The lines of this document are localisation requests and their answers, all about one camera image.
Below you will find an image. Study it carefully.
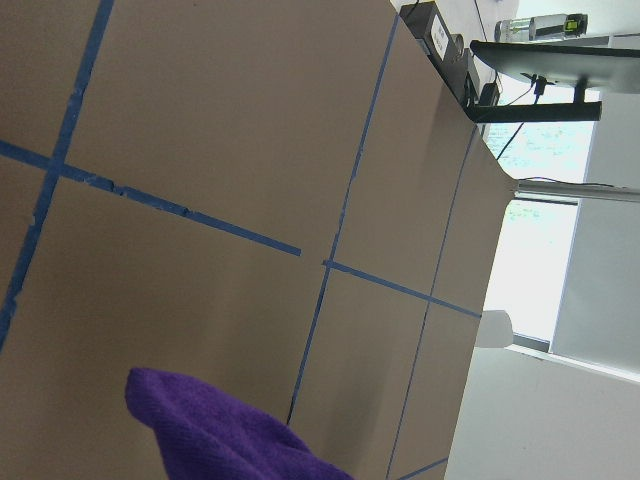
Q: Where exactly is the black computer box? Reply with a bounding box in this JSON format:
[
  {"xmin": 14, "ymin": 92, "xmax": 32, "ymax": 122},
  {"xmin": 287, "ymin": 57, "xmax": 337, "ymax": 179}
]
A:
[{"xmin": 400, "ymin": 1, "xmax": 480, "ymax": 108}]

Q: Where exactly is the clear plastic water bottle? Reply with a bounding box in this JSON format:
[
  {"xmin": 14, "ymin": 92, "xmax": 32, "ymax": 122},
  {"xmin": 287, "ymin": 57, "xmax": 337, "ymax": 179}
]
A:
[{"xmin": 494, "ymin": 13, "xmax": 588, "ymax": 43}]

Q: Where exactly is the black table cable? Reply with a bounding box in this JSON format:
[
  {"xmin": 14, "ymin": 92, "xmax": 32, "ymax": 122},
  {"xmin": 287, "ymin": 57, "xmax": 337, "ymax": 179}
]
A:
[{"xmin": 492, "ymin": 74, "xmax": 539, "ymax": 161}]

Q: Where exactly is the purple microfibre towel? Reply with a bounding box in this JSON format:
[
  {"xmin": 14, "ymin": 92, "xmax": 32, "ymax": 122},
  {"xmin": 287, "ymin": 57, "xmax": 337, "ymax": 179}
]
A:
[{"xmin": 125, "ymin": 368, "xmax": 350, "ymax": 479}]

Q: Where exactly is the black monitor with stand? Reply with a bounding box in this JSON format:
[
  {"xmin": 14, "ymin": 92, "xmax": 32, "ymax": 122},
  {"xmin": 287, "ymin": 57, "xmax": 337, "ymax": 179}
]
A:
[{"xmin": 466, "ymin": 40, "xmax": 639, "ymax": 123}]

